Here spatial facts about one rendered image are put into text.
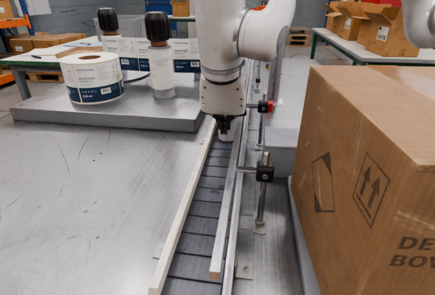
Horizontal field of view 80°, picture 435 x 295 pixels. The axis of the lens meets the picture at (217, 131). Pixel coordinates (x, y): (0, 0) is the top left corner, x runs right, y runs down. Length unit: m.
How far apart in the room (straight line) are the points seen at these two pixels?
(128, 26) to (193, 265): 2.68
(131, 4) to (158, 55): 8.52
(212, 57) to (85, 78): 0.62
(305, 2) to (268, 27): 8.30
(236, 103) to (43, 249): 0.45
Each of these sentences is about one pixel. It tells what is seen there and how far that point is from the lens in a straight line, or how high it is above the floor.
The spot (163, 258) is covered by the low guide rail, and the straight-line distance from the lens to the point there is 0.39.
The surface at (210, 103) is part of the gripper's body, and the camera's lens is 0.56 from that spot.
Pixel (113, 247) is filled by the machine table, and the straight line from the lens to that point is 0.54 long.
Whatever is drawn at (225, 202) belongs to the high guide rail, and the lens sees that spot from 0.39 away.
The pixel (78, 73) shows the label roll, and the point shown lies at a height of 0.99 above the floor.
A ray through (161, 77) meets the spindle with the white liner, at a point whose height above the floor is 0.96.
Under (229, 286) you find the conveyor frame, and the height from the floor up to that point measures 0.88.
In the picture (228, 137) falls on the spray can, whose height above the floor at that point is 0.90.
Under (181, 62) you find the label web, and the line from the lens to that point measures 1.19.
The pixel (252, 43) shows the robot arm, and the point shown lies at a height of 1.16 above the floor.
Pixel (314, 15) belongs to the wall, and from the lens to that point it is 8.80.
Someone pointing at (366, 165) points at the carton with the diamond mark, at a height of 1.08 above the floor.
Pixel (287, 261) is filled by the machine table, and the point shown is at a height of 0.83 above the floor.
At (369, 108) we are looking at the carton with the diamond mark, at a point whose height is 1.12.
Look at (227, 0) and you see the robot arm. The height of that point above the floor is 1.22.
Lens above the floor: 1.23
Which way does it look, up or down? 28 degrees down
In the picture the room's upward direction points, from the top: straight up
